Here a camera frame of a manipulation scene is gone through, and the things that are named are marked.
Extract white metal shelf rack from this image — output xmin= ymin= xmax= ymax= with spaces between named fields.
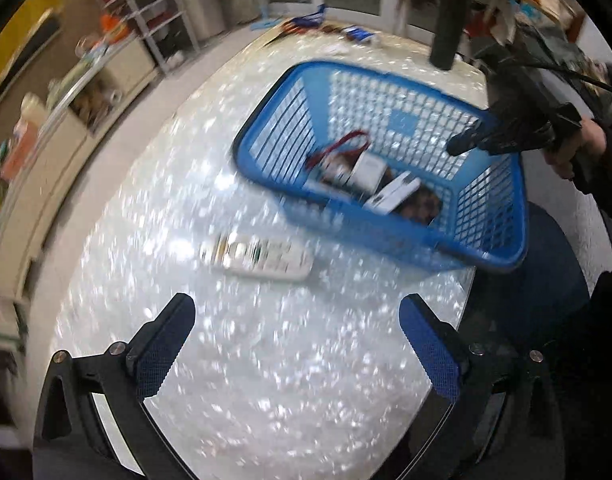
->
xmin=100 ymin=0 xmax=200 ymax=76

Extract brown checkered wallet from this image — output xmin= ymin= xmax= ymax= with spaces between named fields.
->
xmin=396 ymin=185 xmax=443 ymax=226

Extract white power adapter block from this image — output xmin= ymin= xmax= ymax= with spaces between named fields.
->
xmin=349 ymin=151 xmax=388 ymax=194

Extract white charger plug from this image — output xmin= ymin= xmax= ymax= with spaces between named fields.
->
xmin=364 ymin=171 xmax=422 ymax=214

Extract blue plastic basket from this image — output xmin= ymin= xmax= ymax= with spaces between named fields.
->
xmin=231 ymin=61 xmax=528 ymax=272

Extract blue white small packet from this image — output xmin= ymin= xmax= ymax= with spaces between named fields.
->
xmin=341 ymin=26 xmax=379 ymax=44

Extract cream thermos jug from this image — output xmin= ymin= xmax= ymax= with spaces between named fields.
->
xmin=21 ymin=92 xmax=49 ymax=129

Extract black cylinder speaker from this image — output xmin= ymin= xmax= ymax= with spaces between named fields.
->
xmin=428 ymin=0 xmax=470 ymax=72

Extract red blue lanyard keys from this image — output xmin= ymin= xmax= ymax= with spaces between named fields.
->
xmin=267 ymin=3 xmax=328 ymax=46

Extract orange cardboard box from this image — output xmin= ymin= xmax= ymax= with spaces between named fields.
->
xmin=0 ymin=119 xmax=39 ymax=182

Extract cream TV cabinet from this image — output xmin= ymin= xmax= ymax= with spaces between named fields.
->
xmin=0 ymin=35 xmax=156 ymax=302

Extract person's right hand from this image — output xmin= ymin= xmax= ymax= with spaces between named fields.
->
xmin=542 ymin=117 xmax=606 ymax=180

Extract orange snack bag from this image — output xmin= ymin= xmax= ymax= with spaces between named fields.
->
xmin=100 ymin=13 xmax=130 ymax=44

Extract white TV remote control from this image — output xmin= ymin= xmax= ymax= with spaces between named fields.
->
xmin=199 ymin=232 xmax=315 ymax=282

